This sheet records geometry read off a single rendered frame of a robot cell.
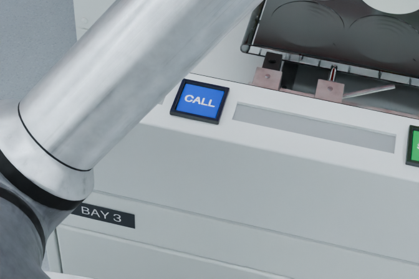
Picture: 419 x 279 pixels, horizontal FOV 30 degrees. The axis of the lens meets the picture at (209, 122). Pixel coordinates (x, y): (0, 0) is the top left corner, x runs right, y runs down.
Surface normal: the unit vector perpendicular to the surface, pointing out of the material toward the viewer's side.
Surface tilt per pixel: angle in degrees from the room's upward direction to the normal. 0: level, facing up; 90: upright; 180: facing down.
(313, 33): 0
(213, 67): 0
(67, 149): 74
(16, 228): 52
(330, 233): 90
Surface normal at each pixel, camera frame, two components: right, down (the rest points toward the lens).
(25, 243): 0.88, -0.44
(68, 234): -0.24, 0.69
